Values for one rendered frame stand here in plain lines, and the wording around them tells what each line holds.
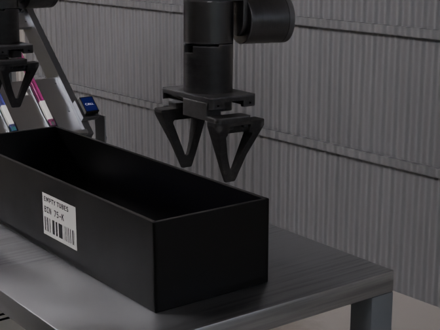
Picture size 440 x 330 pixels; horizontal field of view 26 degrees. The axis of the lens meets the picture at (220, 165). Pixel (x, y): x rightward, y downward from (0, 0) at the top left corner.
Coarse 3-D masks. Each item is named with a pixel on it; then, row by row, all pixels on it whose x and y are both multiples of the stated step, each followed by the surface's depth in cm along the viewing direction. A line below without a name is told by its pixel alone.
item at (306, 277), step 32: (0, 256) 132; (32, 256) 132; (288, 256) 132; (320, 256) 132; (352, 256) 132; (0, 288) 120; (32, 288) 120; (64, 288) 120; (96, 288) 120; (256, 288) 120; (288, 288) 120; (320, 288) 120; (352, 288) 122; (384, 288) 126; (32, 320) 112; (64, 320) 110; (96, 320) 110; (128, 320) 110; (160, 320) 110; (192, 320) 110; (224, 320) 110; (256, 320) 113; (288, 320) 116; (352, 320) 128; (384, 320) 127
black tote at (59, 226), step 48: (0, 144) 157; (48, 144) 163; (96, 144) 152; (0, 192) 144; (48, 192) 130; (96, 192) 154; (144, 192) 142; (192, 192) 132; (240, 192) 123; (48, 240) 132; (96, 240) 121; (144, 240) 111; (192, 240) 113; (240, 240) 118; (144, 288) 113; (192, 288) 115; (240, 288) 119
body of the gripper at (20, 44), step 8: (16, 8) 154; (0, 16) 151; (8, 16) 151; (16, 16) 153; (0, 24) 151; (8, 24) 152; (16, 24) 153; (0, 32) 151; (8, 32) 152; (16, 32) 153; (0, 40) 152; (8, 40) 152; (16, 40) 153; (0, 48) 149; (8, 48) 150; (16, 48) 151; (24, 48) 152; (32, 48) 152
